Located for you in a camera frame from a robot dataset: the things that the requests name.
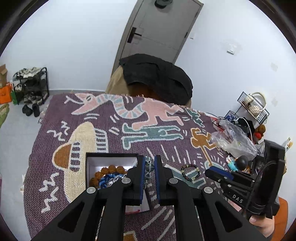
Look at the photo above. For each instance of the black jewelry box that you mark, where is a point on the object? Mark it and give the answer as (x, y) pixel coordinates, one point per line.
(103, 169)

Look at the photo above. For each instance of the black garment on chair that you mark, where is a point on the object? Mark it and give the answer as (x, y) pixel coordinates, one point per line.
(166, 80)

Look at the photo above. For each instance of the white tissue paper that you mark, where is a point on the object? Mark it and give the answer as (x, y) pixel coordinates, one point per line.
(144, 207)

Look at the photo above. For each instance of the black-haired toy figurine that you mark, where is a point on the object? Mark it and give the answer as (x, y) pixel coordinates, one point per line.
(237, 164)

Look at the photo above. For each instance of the dark green cap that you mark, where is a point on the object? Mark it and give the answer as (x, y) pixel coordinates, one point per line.
(161, 4)

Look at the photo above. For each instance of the green round floor mat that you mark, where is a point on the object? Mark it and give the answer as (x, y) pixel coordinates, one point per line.
(4, 110)

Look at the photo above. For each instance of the grey door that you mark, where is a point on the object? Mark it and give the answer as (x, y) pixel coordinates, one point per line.
(164, 31)

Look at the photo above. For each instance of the orange paper bag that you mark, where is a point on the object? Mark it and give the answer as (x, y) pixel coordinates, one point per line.
(5, 94)

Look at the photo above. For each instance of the clear plastic bag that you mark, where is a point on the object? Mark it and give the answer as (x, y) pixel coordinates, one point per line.
(233, 140)

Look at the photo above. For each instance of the white handbag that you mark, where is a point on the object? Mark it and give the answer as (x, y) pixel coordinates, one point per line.
(253, 105)

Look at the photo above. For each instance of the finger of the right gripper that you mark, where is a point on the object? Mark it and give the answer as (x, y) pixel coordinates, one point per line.
(218, 174)

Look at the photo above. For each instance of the brown plush toy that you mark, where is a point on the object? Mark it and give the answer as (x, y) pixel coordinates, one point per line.
(259, 132)

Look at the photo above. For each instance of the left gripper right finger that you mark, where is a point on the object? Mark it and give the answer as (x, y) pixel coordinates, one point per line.
(200, 214)

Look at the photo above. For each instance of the black door handle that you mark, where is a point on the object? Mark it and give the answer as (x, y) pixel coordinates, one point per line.
(132, 34)

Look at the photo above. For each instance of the black shoe rack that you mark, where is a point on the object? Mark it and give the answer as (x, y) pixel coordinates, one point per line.
(30, 86)

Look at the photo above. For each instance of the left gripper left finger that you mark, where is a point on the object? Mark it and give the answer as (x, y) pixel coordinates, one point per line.
(98, 214)

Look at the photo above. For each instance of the black shoe pair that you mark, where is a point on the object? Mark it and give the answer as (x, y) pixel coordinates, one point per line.
(35, 110)

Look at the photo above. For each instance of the black wire wall basket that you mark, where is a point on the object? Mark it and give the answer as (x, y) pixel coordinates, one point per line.
(260, 119)

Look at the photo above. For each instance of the person's right hand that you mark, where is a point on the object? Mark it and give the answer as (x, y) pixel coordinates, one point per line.
(264, 225)

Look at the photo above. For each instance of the cardboard box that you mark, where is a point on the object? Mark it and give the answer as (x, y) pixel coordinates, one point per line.
(3, 74)

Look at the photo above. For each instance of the purple patterned woven blanket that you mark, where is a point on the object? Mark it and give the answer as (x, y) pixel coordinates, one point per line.
(77, 124)

